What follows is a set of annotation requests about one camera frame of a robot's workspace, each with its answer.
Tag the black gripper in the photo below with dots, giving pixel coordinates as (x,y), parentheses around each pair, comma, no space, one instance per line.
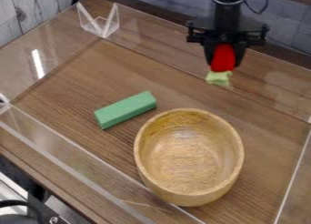
(242,33)

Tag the red plush fruit green stem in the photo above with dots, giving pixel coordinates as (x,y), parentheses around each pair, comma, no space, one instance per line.
(222,66)

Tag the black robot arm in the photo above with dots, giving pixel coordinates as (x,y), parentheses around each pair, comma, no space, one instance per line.
(227,10)

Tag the green rectangular block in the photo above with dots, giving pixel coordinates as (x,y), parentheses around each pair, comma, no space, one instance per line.
(124,109)

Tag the wooden oval bowl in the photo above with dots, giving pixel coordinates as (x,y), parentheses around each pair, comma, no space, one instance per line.
(188,154)

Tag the black clamp mount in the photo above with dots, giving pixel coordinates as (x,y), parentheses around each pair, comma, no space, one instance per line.
(27,210)

